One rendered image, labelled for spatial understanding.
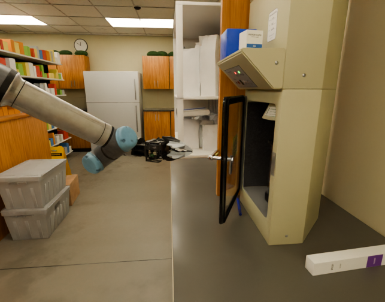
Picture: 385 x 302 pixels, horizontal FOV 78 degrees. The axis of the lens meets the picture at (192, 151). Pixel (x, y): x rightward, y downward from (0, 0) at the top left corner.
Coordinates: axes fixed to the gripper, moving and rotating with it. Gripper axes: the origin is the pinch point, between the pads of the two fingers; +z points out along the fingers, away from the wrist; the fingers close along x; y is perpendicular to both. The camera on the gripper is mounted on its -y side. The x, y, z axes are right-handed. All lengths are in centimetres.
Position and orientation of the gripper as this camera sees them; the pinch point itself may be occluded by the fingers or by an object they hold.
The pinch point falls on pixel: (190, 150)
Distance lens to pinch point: 84.6
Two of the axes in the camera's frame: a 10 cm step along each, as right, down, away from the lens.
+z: 9.3, 0.9, -3.5
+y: -3.7, 2.3, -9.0
